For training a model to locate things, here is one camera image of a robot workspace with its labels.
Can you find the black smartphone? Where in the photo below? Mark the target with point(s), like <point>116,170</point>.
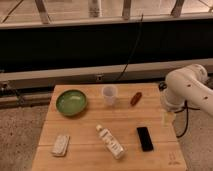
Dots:
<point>145,139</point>

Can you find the green ceramic bowl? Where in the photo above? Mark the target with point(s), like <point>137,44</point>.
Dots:
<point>71,102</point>

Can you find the translucent plastic cup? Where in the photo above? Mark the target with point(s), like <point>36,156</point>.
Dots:
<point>109,93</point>

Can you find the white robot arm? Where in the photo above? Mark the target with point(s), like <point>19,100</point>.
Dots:
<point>187,83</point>

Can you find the clear plastic bottle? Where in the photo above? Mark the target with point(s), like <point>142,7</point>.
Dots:
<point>111,142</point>

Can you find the brown oblong object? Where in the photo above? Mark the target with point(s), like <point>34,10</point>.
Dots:
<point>136,98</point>

